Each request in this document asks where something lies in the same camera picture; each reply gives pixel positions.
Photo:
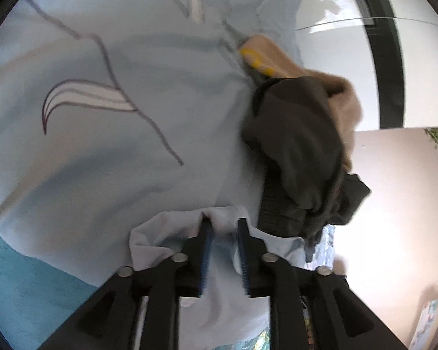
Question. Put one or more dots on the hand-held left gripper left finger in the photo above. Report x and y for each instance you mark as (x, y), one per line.
(206, 259)

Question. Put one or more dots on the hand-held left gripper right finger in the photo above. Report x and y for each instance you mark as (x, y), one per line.
(243, 259)

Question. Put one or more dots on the light blue garment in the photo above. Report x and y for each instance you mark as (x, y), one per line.
(222, 317)

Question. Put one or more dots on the dark grey garment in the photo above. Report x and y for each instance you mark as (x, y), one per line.
(295, 146)

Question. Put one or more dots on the teal floral blanket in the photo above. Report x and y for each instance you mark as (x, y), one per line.
(22, 291)

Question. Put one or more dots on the colourful printed box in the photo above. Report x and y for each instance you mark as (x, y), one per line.
(429, 321)

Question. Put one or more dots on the tan garment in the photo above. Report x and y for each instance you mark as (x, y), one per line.
(270, 53)

